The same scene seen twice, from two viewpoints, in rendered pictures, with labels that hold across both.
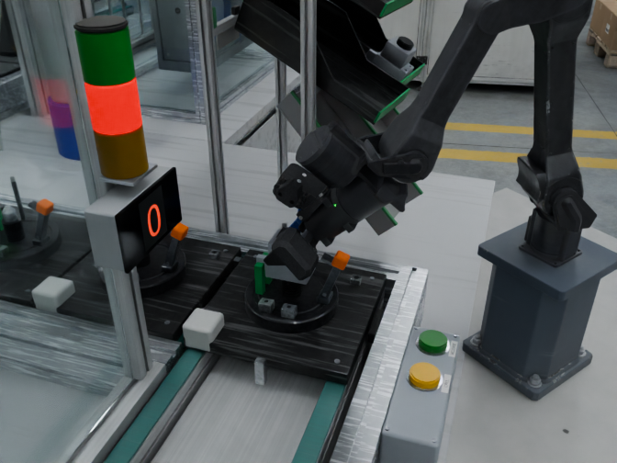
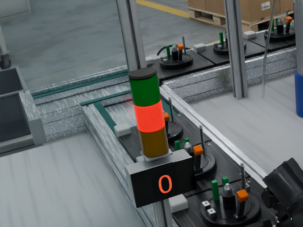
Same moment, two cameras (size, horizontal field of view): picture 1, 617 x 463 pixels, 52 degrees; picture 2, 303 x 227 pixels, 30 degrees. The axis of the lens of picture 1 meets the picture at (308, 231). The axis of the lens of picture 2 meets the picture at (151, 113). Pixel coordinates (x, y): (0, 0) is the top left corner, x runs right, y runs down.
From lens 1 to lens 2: 0.62 m
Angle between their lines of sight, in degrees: 50
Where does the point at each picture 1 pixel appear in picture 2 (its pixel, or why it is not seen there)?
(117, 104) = (142, 116)
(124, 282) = (157, 212)
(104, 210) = (130, 170)
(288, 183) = (265, 190)
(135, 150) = (152, 142)
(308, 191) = not seen: hidden behind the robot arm
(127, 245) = (137, 192)
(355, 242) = not seen: outside the picture
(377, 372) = not seen: outside the picture
